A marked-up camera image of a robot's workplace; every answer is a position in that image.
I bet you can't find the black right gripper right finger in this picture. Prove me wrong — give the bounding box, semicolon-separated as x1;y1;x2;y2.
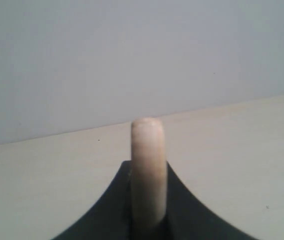
156;161;257;240

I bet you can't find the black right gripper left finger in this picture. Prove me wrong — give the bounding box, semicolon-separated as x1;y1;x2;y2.
54;161;131;240

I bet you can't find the wide wooden paint brush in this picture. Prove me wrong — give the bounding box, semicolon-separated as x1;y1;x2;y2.
131;117;168;228

